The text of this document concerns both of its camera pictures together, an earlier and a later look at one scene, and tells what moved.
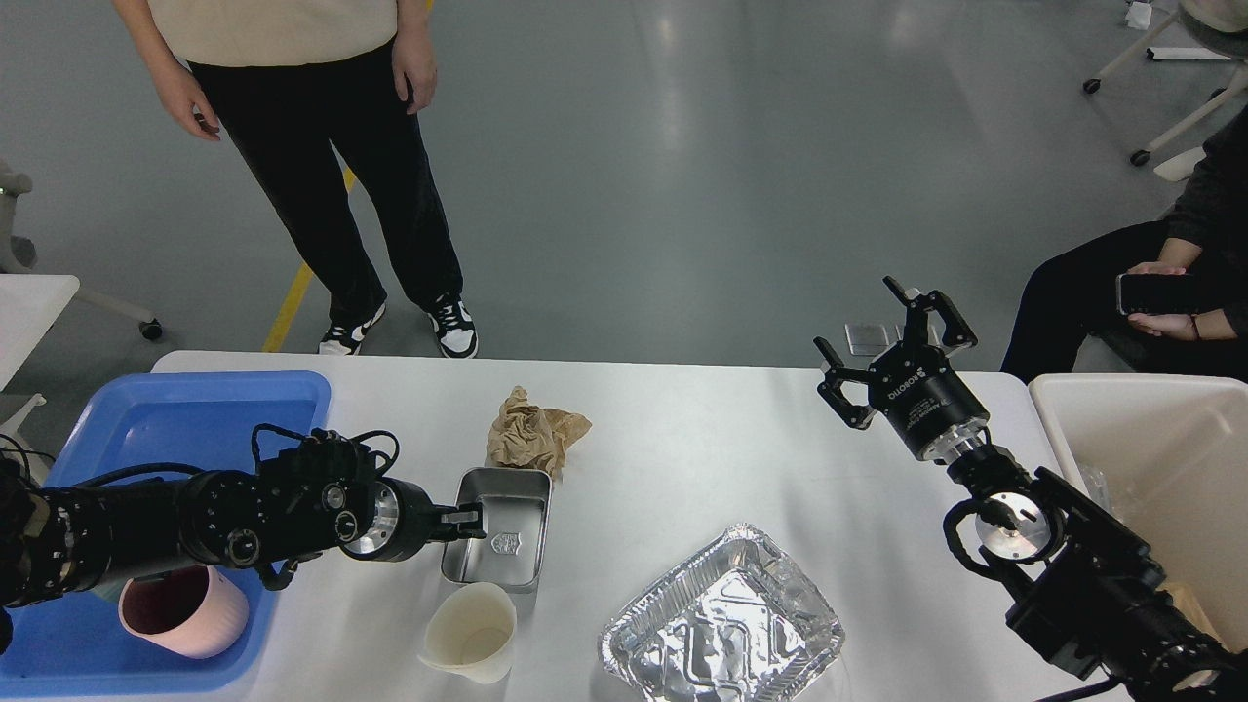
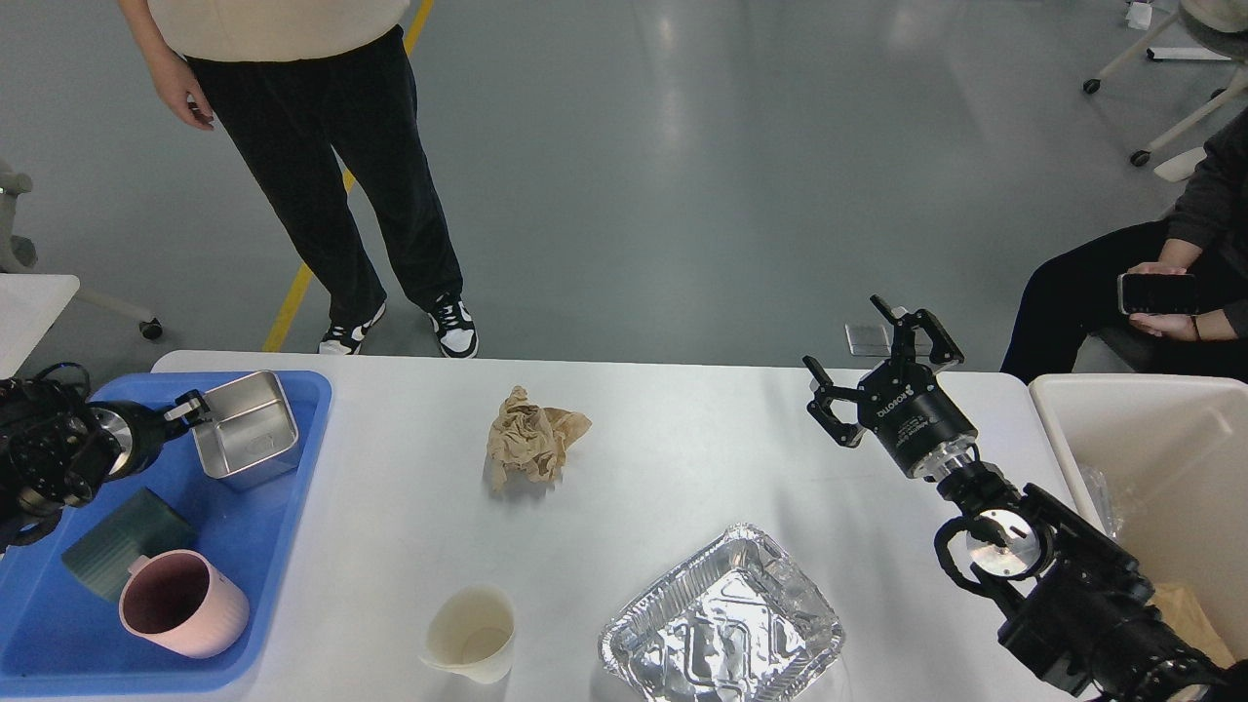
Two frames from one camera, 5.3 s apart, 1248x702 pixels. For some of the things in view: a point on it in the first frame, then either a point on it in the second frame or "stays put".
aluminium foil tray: x=738 y=622 stays put
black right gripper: x=915 y=386 → x=902 y=400
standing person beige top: x=280 y=81 stays put
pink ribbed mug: x=192 y=611 stays put
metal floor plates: x=871 y=339 stays put
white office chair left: x=18 y=255 stays put
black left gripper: x=406 y=519 → x=131 y=434
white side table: x=29 y=303 stays put
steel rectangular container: x=515 y=507 → x=252 y=434
